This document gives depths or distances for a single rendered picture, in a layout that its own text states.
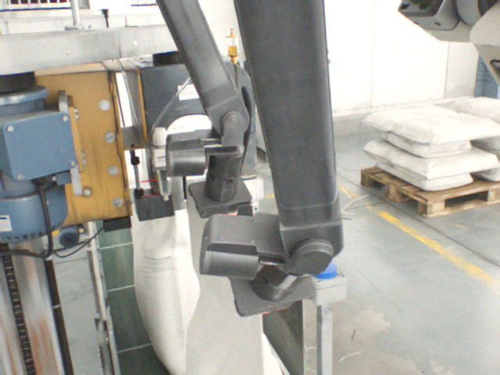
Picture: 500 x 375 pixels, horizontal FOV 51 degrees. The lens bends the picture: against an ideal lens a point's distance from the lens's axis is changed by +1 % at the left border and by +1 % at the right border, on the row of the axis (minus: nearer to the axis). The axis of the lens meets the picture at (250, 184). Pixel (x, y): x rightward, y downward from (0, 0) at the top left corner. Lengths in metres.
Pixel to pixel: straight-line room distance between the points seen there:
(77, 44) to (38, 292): 0.60
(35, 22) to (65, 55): 2.87
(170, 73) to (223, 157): 0.32
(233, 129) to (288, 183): 0.38
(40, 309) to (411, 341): 1.69
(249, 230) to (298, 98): 0.20
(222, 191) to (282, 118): 0.51
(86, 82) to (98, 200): 0.25
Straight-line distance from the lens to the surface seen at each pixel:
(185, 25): 0.78
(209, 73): 0.79
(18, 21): 3.81
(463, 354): 2.49
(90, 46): 0.96
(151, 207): 1.15
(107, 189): 1.14
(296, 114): 0.38
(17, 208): 0.93
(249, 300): 0.64
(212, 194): 0.90
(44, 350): 1.36
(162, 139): 1.06
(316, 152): 0.41
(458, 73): 6.79
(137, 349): 1.85
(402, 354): 2.43
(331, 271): 1.23
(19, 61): 0.88
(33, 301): 1.30
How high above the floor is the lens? 1.45
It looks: 19 degrees down
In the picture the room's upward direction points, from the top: 3 degrees counter-clockwise
